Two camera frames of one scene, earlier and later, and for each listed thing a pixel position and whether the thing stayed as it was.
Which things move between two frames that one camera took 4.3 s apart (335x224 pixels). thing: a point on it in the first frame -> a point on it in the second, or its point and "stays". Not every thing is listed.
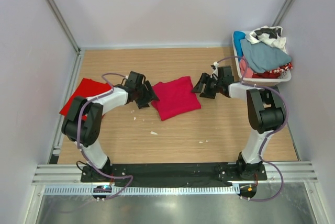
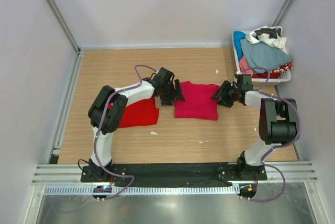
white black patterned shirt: x=271 y=35 stays
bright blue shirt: x=237 y=36 stays
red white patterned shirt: x=274 y=74 stays
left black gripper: x=149 y=96 -> x=169 y=100
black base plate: x=175 y=172 stays
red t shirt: x=87 y=88 -> x=143 y=112
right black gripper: x=205 y=78 -> x=223 y=89
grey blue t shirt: x=261 y=57 stays
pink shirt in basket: x=249 y=73 stays
